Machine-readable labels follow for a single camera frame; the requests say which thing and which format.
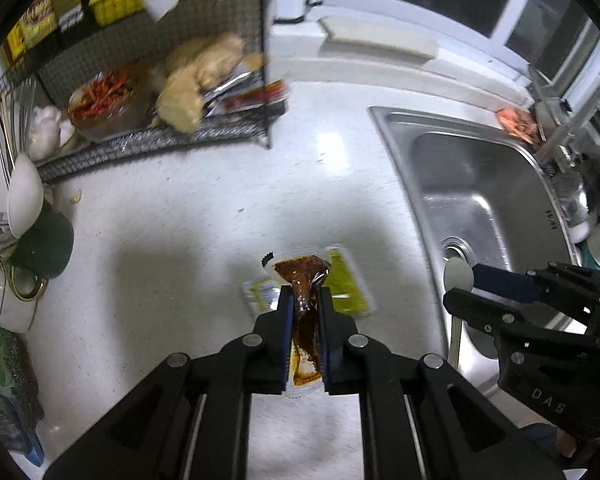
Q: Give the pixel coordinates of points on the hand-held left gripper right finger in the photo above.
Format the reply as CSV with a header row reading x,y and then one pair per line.
x,y
326,340

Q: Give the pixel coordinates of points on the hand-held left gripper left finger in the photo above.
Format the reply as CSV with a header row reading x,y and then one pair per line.
x,y
286,340

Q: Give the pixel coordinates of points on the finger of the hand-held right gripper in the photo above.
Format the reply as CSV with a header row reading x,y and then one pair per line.
x,y
505,282
485,312

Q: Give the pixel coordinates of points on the metal spoon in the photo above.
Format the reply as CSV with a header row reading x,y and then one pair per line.
x,y
457,277

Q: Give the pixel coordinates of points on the brown sauce packet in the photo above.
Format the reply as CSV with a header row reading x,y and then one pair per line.
x,y
305,285

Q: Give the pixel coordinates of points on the small yellow sauce packet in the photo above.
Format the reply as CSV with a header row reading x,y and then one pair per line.
x,y
261,296

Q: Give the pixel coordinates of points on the stainless steel sink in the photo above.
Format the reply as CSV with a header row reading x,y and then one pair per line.
x,y
480,200

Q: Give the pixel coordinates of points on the steel faucet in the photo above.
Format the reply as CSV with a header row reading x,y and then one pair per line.
x,y
575,120

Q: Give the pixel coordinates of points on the red foil packet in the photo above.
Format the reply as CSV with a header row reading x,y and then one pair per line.
x,y
257,97

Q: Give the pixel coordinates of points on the dark green mug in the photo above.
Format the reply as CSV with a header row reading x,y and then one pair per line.
x,y
45,245

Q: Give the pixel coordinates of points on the steel wool scrubber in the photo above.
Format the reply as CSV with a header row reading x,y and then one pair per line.
x,y
22,385

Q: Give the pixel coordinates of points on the ginger root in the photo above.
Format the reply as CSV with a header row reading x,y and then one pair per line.
x,y
195,80

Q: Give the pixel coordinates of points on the white board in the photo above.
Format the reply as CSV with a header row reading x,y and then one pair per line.
x,y
380,35

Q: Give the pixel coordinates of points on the white lidded pot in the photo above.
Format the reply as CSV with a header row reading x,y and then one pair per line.
x,y
5,305

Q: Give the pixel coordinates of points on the bag of red chilies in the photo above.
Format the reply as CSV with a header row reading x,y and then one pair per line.
x,y
105,102

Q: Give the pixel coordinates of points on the garlic bulbs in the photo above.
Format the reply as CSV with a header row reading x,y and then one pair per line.
x,y
50,130

